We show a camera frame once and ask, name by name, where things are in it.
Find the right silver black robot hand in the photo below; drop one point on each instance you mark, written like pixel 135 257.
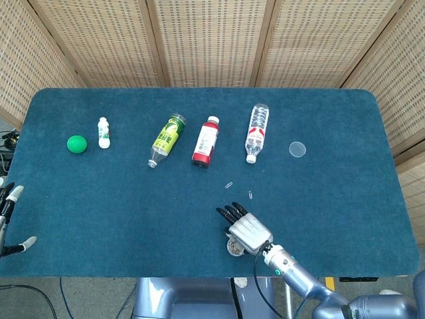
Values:
pixel 250 232

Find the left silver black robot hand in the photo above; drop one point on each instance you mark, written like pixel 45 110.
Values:
pixel 6 202

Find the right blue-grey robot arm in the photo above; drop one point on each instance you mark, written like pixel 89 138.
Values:
pixel 299 270

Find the round paperclip container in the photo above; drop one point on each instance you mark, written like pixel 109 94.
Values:
pixel 234 249

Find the clear plastic lid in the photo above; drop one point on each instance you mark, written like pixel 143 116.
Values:
pixel 297 149

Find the metal table leg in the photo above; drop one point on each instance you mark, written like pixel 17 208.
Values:
pixel 289 305

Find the green ball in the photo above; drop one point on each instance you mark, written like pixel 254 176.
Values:
pixel 77 144

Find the blue-grey robot torso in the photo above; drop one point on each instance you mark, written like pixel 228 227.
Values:
pixel 186 299

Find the clear water bottle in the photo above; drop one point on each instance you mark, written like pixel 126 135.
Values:
pixel 256 133

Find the red drink bottle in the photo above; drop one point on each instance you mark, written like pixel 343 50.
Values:
pixel 206 143

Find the small white drink bottle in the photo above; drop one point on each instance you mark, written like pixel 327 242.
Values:
pixel 104 133

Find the blue table mat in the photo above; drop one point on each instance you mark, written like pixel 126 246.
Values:
pixel 133 206

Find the green yellow label bottle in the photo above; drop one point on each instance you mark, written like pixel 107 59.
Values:
pixel 167 139

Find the white crumpled cloth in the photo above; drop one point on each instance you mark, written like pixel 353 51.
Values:
pixel 390 292

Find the woven wooden folding screen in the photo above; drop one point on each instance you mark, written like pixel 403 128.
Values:
pixel 212 40

